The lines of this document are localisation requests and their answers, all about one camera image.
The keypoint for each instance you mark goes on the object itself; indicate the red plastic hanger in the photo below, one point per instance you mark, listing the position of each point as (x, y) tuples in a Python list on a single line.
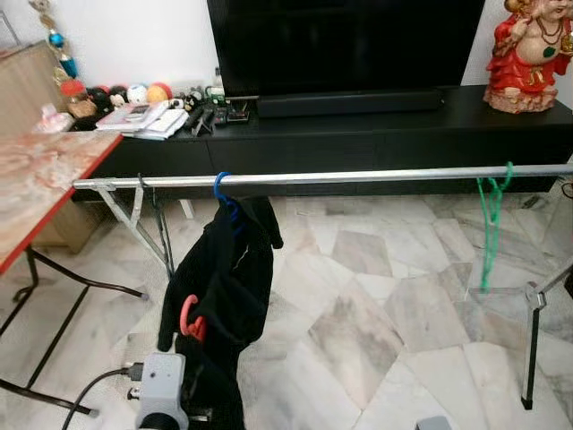
[(184, 318)]

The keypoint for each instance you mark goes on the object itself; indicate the green plastic hanger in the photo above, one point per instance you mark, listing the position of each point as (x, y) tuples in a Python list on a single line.
[(488, 233)]

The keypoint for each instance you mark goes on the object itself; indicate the blue plastic hanger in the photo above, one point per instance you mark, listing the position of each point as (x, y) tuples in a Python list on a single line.
[(218, 190)]

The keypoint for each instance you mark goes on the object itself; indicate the red laughing Buddha statue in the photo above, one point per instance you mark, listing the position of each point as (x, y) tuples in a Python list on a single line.
[(524, 63)]

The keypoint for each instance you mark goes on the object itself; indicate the silver metal clothes rack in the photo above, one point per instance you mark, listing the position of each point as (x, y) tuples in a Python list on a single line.
[(358, 176)]

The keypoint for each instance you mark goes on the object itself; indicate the long black TV console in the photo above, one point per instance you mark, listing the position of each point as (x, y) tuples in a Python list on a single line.
[(358, 143)]

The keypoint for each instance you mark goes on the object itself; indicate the black soundbar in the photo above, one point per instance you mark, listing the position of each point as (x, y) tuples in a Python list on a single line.
[(349, 103)]

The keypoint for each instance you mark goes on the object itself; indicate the large black television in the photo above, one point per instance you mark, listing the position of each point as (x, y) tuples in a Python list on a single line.
[(340, 45)]

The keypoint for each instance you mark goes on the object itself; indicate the black shirt with logo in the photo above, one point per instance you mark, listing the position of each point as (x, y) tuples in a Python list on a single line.
[(224, 269)]

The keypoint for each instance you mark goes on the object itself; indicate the small black gadget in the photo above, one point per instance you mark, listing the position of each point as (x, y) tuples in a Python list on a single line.
[(235, 112)]

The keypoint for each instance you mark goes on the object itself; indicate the small green bottle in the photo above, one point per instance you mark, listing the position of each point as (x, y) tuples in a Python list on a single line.
[(216, 85)]

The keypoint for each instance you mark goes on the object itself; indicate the black remote control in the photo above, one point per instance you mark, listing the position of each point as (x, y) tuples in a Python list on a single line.
[(199, 119)]

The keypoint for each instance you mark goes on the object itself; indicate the small toy figurines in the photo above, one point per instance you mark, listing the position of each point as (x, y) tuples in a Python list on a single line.
[(188, 98)]

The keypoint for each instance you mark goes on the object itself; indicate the orange round toy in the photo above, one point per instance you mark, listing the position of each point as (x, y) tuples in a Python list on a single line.
[(158, 92)]

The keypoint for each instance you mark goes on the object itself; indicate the stack of papers and booklets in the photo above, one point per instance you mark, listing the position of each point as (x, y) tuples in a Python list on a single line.
[(143, 119)]

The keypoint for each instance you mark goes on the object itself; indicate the white round toy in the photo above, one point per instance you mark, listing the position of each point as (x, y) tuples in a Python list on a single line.
[(137, 93)]

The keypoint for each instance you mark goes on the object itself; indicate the black and red plush toy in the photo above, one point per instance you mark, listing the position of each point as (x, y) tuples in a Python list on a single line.
[(118, 96)]

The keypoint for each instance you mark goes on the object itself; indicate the jar with red lid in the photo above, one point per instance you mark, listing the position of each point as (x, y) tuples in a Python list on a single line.
[(76, 98)]

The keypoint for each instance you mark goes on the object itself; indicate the pink tissue pack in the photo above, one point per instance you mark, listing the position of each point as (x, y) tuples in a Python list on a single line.
[(54, 119)]

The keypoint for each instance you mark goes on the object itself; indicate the gold and blue trophy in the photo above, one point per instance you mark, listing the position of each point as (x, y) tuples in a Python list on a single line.
[(63, 58)]

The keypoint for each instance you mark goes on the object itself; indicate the marble table with red edge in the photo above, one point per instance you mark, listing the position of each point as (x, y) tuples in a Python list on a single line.
[(36, 179)]

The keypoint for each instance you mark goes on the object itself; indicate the light wooden cabinet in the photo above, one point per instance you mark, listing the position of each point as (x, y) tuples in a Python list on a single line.
[(27, 90)]

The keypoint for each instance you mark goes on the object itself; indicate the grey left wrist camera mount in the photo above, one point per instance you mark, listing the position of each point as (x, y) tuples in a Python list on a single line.
[(161, 385)]

